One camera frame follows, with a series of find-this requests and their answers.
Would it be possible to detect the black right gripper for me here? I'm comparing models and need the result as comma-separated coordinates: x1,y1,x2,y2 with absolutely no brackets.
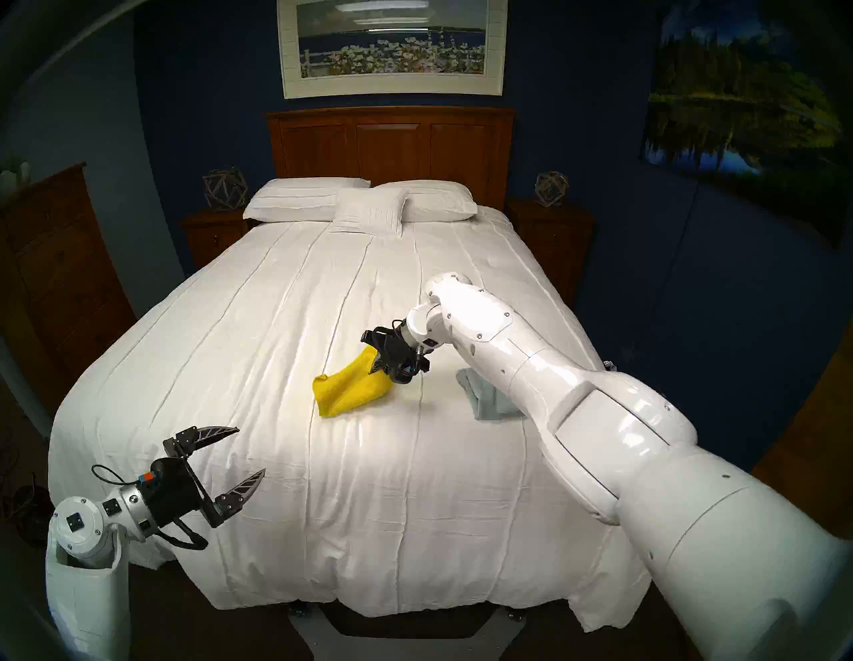
361,323,432,387

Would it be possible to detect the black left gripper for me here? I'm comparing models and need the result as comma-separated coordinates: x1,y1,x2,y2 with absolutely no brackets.
141,426,266,530

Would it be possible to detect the yellow hand towel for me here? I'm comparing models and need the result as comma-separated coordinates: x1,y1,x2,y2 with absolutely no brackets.
313,346,394,418

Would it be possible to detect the light blue hand towel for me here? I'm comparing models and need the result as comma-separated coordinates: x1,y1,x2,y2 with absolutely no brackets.
456,368,527,420

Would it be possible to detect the white bed with duvet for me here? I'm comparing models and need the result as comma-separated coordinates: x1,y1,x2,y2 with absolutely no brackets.
48,203,657,632

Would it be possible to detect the small pleated white cushion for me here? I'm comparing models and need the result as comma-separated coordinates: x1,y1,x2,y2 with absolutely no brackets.
329,187,411,239

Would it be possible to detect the white bed pillow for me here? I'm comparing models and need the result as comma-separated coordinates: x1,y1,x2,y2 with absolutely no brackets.
373,180,478,223
243,177,371,223

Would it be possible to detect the brown wooden nightstand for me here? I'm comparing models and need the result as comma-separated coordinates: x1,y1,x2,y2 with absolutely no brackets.
180,210,257,271
504,198,597,307

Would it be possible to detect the brown wooden headboard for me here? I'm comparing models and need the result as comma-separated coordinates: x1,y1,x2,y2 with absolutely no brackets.
263,105,517,211

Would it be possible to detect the brown wooden dresser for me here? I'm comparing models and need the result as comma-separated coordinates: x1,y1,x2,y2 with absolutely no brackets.
0,162,137,414

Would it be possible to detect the white framed flower picture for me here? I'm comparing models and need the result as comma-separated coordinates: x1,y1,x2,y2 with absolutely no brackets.
277,0,508,101

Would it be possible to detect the forest lake canvas print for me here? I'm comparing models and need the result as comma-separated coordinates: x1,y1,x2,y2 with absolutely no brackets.
640,0,850,247

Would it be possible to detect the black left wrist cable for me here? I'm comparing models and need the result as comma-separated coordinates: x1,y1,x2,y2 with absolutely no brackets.
91,464,209,550

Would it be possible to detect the coiled black floor cable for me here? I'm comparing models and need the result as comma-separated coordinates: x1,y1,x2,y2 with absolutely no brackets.
10,483,61,554

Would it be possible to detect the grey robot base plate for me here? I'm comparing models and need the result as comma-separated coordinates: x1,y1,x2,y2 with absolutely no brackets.
288,603,527,661

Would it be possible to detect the geometric wire ornament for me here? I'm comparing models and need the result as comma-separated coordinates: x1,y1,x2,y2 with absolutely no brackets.
533,171,570,207
202,167,249,213

